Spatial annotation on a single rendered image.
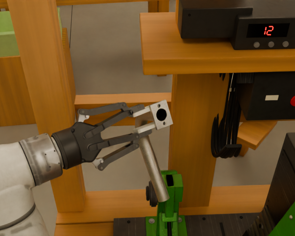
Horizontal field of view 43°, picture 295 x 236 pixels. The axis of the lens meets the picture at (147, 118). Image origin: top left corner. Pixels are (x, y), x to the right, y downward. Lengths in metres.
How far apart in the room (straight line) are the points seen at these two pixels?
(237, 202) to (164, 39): 0.72
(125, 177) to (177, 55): 1.88
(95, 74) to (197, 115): 2.70
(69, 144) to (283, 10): 0.53
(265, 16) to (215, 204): 0.74
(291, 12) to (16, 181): 0.65
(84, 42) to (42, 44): 3.36
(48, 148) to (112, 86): 2.82
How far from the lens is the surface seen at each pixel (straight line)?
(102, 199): 1.37
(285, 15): 0.87
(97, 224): 1.31
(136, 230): 1.26
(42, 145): 0.70
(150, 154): 0.92
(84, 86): 3.53
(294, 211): 0.98
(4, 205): 0.70
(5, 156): 0.69
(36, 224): 0.74
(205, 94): 1.02
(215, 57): 0.82
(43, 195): 2.61
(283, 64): 0.88
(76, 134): 0.74
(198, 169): 1.21
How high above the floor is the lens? 1.94
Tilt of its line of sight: 39 degrees down
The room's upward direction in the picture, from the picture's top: straight up
